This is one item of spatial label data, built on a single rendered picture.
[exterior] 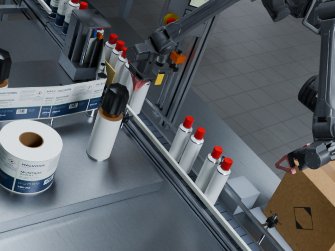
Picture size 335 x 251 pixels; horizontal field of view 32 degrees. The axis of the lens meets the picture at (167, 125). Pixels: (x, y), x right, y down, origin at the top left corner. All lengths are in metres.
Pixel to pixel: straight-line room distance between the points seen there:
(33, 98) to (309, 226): 1.07
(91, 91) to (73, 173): 0.35
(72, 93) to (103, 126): 0.21
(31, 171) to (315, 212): 0.96
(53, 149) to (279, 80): 3.48
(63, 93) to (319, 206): 0.98
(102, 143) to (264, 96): 2.87
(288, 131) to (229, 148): 2.01
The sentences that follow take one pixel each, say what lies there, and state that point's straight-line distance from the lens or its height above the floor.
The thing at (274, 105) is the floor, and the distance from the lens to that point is 4.74.
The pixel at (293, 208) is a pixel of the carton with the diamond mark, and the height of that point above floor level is 0.98.
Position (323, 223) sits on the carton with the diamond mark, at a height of 1.04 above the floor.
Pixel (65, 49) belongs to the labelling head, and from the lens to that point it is 2.53.
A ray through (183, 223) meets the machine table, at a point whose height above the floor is 0.83.
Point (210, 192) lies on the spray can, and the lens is 2.09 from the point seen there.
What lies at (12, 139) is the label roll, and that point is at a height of 1.02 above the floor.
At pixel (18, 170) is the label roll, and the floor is 0.98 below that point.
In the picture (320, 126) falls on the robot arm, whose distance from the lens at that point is 1.86.
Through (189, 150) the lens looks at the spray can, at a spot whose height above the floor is 1.00.
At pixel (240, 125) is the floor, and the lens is 4.30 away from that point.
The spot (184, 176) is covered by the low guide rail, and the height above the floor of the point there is 0.91.
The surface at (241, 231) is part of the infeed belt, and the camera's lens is 2.10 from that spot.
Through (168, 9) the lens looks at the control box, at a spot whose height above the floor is 1.37.
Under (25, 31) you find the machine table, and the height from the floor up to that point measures 0.83.
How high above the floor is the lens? 2.24
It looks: 34 degrees down
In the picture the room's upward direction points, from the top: 22 degrees clockwise
